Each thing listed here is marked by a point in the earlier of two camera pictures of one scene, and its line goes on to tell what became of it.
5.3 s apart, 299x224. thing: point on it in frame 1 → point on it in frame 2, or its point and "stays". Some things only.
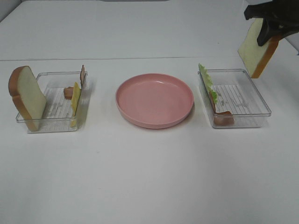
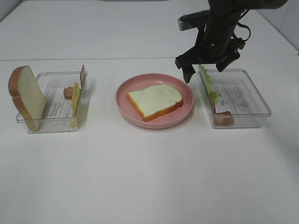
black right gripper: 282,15 → 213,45
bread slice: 256,58 → 153,100
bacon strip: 68,91 stays
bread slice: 28,96 stays
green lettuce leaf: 207,79 stays
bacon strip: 221,118 stays
